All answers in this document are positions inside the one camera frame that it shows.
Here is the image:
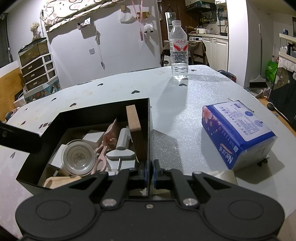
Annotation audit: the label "white tape measure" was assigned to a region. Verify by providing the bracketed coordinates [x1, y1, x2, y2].
[48, 144, 70, 176]

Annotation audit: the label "pink scissors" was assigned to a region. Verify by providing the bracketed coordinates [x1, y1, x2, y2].
[91, 119, 119, 174]

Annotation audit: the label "carved wooden square block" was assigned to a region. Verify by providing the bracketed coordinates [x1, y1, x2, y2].
[126, 105, 142, 132]

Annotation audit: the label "oval wooden lidded box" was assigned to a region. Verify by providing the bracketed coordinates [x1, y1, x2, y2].
[43, 176, 82, 189]

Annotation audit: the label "black storage box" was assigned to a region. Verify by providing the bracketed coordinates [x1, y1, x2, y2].
[16, 98, 152, 195]

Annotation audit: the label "white power adapter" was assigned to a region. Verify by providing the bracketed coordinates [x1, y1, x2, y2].
[82, 130, 104, 149]

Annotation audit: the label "white drawer unit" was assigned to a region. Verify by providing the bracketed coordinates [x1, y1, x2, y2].
[21, 53, 57, 92]

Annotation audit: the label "blue tissue pack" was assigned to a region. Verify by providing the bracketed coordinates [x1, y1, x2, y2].
[202, 100, 278, 171]

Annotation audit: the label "glass fish tank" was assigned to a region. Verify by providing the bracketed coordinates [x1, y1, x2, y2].
[18, 38, 49, 67]

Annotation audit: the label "dried flower vase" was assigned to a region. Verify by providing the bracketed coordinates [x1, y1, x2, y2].
[30, 22, 41, 41]

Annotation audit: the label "patterned rolled fabric curtain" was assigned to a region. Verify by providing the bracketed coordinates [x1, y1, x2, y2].
[40, 0, 123, 32]

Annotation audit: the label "clear plastic water bottle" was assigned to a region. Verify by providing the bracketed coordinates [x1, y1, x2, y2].
[169, 20, 189, 80]

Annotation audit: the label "green shopping bag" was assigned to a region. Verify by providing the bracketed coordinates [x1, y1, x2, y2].
[265, 60, 278, 83]

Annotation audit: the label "small white plush sheep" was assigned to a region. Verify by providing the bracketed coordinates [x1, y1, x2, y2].
[144, 24, 154, 34]

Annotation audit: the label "white hanging bag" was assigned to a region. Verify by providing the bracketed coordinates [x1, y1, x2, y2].
[119, 11, 137, 24]

